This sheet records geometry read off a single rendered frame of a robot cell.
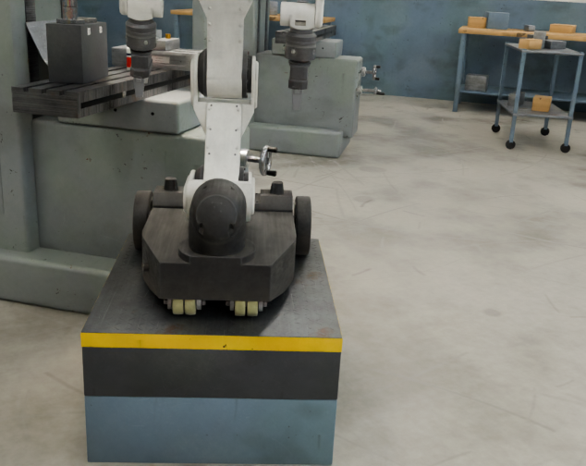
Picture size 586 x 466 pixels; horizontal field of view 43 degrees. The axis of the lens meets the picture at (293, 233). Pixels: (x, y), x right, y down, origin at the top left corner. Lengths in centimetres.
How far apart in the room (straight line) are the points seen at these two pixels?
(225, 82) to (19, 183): 114
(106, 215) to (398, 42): 666
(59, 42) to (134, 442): 128
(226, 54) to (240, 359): 87
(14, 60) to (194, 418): 154
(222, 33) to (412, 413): 131
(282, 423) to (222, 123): 88
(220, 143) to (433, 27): 710
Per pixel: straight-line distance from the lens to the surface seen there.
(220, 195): 192
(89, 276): 294
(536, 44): 671
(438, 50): 917
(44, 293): 308
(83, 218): 304
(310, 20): 214
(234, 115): 224
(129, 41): 225
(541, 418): 256
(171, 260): 198
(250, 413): 207
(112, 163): 291
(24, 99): 249
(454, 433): 239
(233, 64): 221
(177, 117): 274
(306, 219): 241
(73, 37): 255
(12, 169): 307
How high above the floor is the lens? 129
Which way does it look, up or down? 19 degrees down
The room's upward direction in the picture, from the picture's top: 3 degrees clockwise
